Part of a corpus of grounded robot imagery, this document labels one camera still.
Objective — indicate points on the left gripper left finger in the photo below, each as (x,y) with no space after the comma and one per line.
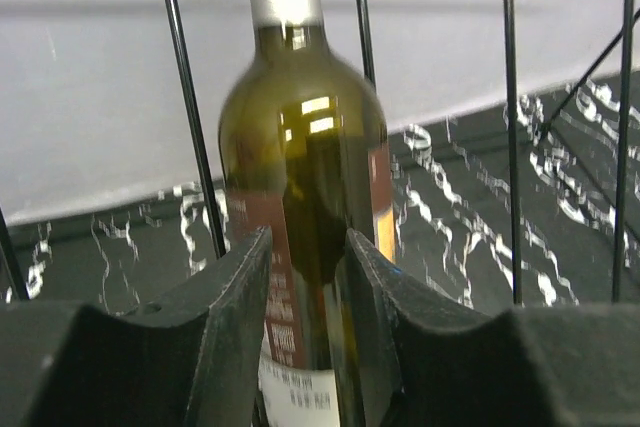
(188,358)

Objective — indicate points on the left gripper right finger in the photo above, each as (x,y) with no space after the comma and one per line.
(426,360)

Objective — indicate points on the dark green wine bottle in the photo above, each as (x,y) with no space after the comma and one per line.
(304,150)

